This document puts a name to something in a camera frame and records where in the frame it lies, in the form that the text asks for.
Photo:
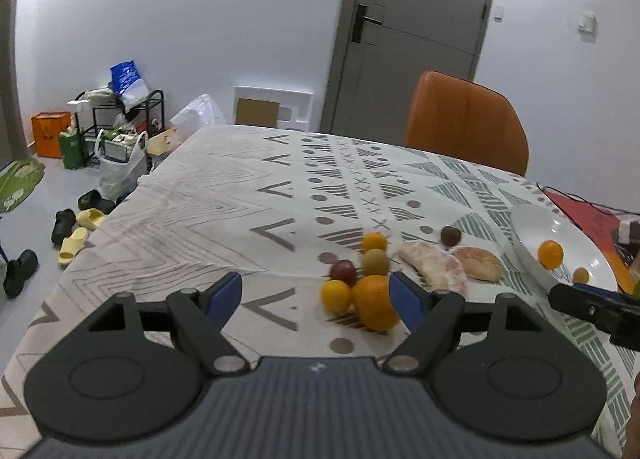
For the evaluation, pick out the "orange box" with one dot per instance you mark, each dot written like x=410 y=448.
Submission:
x=46 y=126

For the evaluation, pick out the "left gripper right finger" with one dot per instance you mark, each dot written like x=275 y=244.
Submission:
x=432 y=319

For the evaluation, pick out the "green fruit in plate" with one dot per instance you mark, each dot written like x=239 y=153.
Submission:
x=581 y=275

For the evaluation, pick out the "black metal shelf rack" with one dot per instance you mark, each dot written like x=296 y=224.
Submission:
x=91 y=115

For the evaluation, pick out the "blue white bag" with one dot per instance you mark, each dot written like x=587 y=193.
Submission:
x=128 y=85

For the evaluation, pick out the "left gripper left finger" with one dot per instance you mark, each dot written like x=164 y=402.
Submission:
x=199 y=317

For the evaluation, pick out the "green kiwi fruit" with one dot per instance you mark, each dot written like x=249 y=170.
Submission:
x=375 y=262

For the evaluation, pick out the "small yellow orange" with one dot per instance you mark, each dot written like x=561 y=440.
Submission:
x=335 y=296

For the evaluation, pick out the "green bag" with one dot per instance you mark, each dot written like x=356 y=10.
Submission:
x=73 y=149

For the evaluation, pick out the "white ceramic plate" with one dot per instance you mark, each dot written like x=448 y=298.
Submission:
x=534 y=226

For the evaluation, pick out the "grey door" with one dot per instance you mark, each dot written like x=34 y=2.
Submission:
x=371 y=84

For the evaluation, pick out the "black shoe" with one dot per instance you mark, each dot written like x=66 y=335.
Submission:
x=64 y=223
x=18 y=272
x=93 y=199

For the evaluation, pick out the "red orange mat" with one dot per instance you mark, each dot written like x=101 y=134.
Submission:
x=598 y=222

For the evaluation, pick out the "green floor mat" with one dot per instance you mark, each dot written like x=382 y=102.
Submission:
x=18 y=182

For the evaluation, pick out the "plastic bag with items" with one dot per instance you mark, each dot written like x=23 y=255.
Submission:
x=119 y=177

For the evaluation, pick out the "white foam packaging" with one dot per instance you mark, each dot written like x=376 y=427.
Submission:
x=295 y=106

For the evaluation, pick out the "mandarin in plate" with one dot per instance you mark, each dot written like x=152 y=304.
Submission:
x=550 y=255

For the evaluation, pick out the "large orange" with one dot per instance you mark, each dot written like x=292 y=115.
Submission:
x=372 y=303

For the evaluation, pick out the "black door handle lock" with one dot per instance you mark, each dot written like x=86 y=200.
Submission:
x=361 y=18

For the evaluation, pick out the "white plastic bag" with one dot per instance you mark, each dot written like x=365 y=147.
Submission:
x=202 y=111

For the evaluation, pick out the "white wall switch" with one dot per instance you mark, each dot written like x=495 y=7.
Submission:
x=587 y=23

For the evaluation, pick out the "small white wall socket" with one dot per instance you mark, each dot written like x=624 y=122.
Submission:
x=498 y=13

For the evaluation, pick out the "orange leather chair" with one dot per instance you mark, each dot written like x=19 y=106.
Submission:
x=467 y=121

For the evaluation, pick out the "brown cardboard piece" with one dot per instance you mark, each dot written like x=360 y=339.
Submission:
x=256 y=112

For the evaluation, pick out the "yellow slipper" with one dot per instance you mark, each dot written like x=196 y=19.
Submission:
x=72 y=245
x=90 y=219

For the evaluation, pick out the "patterned white tablecloth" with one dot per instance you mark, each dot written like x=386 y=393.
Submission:
x=280 y=208

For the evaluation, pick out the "person's right hand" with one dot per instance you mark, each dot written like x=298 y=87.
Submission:
x=631 y=449

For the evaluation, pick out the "small mandarin orange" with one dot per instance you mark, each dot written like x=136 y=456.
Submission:
x=373 y=241

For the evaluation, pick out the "small red plum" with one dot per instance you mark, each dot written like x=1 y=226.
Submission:
x=345 y=271

